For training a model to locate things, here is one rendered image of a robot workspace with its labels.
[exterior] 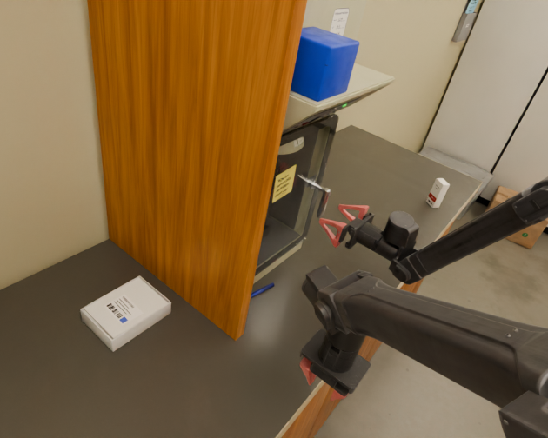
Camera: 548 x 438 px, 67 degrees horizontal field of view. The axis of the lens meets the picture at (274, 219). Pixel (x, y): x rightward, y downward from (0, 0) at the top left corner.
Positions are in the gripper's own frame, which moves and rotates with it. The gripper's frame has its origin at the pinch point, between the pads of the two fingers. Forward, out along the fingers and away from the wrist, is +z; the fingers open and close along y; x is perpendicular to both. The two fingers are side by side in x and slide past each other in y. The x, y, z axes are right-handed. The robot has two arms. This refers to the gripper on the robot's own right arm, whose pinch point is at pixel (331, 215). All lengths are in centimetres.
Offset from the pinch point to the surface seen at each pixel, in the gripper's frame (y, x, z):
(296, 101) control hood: 26.3, -35.7, 1.8
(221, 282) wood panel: 34.5, 5.9, 6.2
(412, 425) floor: -48, 115, -49
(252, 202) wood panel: 34.3, -18.4, 1.5
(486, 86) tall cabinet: -284, 22, 23
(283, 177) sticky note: 15.4, -13.3, 7.8
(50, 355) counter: 65, 21, 24
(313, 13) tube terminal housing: 15, -47, 9
